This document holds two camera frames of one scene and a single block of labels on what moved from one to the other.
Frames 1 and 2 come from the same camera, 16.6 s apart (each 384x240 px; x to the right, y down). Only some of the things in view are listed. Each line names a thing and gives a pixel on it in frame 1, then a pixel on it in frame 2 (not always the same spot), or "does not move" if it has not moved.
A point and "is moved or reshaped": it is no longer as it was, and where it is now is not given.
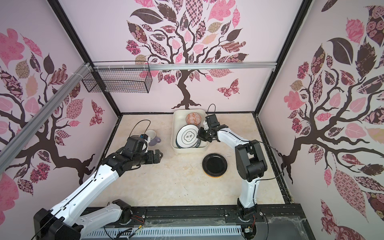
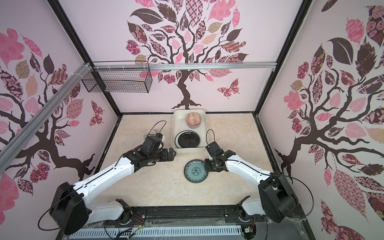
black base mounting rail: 275,221 does not move
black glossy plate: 214,165 is moved or reshaped
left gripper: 151,160 -> 165,158
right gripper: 200,135 -> 207,167
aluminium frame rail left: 30,126 does not move
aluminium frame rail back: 184,66 does not move
